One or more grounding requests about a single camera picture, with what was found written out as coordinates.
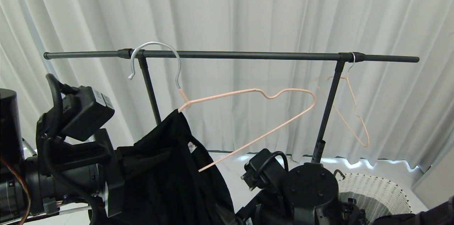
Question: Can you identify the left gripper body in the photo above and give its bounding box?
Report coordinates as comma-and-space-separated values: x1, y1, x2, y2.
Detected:
25, 128, 125, 218

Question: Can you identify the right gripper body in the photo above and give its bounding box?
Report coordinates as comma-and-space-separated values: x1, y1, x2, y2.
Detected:
232, 196, 297, 225

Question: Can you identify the black T-shirt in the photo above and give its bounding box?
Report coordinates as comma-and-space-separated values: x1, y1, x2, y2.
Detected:
89, 109, 237, 225

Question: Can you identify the pink clothes hanger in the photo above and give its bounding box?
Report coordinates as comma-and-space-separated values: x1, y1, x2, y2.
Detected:
128, 41, 317, 173
315, 52, 370, 148

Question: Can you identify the white laundry basket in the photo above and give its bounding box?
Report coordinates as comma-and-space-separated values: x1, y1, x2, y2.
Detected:
333, 169, 413, 225

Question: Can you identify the black clothes rack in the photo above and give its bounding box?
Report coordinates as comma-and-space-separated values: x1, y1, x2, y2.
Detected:
43, 49, 420, 164

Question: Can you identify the pale grey cabinet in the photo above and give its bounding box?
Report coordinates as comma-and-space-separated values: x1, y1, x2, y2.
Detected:
411, 139, 454, 210

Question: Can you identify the white curtain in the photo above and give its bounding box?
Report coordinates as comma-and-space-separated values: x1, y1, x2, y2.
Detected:
0, 0, 454, 173

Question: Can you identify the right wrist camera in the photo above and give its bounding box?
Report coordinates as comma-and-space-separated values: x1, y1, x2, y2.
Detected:
241, 149, 289, 192

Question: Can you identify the black cable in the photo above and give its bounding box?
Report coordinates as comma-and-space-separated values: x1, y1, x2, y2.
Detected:
254, 151, 290, 181
41, 73, 104, 225

